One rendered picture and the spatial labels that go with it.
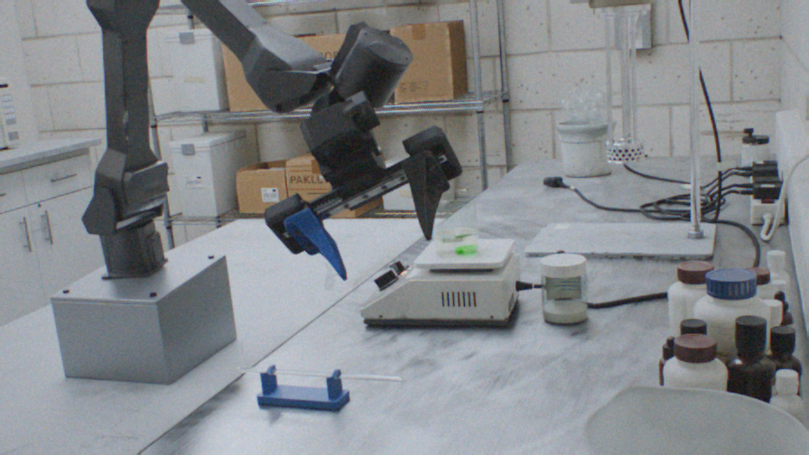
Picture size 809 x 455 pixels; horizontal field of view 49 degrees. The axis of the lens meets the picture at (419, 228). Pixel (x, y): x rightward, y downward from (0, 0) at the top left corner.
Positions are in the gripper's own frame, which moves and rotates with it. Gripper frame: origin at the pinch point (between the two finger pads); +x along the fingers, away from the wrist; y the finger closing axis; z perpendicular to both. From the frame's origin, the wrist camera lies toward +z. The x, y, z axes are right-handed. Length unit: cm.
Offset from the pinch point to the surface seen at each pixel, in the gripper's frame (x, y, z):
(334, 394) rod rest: 2.4, -13.7, -18.4
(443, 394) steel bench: 5.1, -3.5, -23.5
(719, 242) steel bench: -26, 40, -70
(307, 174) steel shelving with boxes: -198, -56, -180
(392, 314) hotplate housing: -15.4, -8.7, -34.6
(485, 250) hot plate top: -18.9, 6.0, -35.3
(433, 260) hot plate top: -18.1, -0.4, -31.4
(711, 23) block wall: -180, 104, -186
